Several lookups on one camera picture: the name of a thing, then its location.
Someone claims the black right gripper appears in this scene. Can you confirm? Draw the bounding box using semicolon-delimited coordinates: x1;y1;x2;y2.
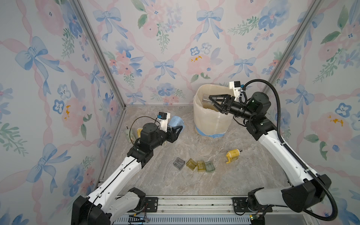
211;95;256;122

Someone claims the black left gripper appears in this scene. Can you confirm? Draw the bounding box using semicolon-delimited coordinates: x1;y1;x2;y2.
150;123;182;151

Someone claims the blue pencil sharpener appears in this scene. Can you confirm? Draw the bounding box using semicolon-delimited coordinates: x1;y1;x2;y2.
168;116;185;132

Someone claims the clear shavings tray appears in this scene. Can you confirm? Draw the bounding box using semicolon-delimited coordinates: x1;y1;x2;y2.
173;157;185;171

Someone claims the yellow pencil sharpener front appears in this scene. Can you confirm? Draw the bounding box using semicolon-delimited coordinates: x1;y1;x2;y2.
136;128;143;138

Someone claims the yellow pencil sharpener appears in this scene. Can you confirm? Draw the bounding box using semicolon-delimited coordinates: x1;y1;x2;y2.
136;128;143;138
226;149;243;164

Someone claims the yellow tinted tray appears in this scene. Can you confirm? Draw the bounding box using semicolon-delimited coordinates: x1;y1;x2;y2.
197;161;206;172
186;158;197;171

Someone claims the pale green pencil sharpener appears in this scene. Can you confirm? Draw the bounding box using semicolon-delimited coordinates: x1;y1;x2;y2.
125;126;137;144

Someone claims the clear green-tinted tray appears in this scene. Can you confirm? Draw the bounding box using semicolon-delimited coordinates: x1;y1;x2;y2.
205;161;216;173

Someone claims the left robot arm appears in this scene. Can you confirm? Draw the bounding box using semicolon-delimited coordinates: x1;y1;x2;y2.
71;123;183;225

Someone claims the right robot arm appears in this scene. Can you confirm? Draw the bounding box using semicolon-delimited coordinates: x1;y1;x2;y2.
203;92;338;216

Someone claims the cream waste bin with liner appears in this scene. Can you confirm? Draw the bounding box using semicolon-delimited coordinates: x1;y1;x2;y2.
193;84;233;138

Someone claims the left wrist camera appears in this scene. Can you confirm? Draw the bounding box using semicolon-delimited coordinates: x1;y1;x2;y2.
156;112;171;133

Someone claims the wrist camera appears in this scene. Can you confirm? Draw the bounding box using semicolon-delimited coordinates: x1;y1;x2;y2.
229;81;243;102
156;112;171;133

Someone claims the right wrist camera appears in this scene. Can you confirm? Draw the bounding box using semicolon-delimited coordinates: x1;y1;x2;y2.
229;81;243;102

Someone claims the black corrugated cable conduit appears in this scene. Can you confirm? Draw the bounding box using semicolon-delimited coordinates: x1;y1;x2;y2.
241;78;338;221

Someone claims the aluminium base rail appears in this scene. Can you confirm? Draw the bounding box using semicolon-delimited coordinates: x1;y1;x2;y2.
114;196;317;225

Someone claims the aluminium corner post right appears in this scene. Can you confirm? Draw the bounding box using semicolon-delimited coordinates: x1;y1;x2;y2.
249;1;316;88

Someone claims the aluminium corner post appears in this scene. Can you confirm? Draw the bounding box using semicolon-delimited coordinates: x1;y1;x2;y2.
249;1;316;88
69;0;126;110

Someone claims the aluminium corner post left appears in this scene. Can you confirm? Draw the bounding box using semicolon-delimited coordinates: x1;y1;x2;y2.
69;0;126;110

